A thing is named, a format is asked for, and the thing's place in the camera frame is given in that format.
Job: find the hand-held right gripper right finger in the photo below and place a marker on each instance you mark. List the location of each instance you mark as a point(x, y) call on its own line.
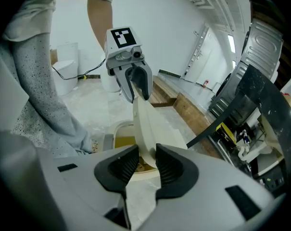
point(203, 201)

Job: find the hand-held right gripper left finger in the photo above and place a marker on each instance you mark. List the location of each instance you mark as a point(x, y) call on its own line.
point(87, 189)

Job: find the wooden steps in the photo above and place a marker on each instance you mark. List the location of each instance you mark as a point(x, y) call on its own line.
point(163, 93)

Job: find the raised wood-sided platform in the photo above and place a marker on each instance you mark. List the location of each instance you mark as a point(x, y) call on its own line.
point(191, 112)

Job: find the long ceiling light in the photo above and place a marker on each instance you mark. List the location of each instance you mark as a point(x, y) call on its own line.
point(231, 44)

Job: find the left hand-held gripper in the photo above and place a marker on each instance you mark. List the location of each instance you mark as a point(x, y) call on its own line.
point(121, 38)

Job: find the white plastic lid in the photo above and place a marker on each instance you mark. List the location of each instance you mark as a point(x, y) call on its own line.
point(155, 129)

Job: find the grey paw-print shirt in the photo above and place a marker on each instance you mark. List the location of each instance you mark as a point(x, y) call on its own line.
point(34, 16)

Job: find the white door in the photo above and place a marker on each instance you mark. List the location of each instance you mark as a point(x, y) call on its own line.
point(198, 56)

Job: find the person's left forearm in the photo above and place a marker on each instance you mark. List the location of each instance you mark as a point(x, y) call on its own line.
point(99, 20)

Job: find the red fire extinguisher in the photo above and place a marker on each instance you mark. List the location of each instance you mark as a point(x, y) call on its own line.
point(206, 83)

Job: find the beige pedal trash bin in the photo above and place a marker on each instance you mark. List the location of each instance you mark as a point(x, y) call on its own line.
point(121, 129)

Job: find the black marble-top table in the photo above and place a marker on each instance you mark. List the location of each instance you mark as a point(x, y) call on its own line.
point(263, 88)

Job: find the light dotted jeans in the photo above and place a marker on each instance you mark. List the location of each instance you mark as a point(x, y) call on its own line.
point(44, 100)

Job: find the small figurine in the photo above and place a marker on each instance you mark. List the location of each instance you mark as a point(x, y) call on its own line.
point(245, 136)

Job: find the white drain pipe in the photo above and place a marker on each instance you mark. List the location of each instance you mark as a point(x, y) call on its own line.
point(248, 151)

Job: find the yellow and black box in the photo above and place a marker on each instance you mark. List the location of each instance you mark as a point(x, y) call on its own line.
point(226, 133)

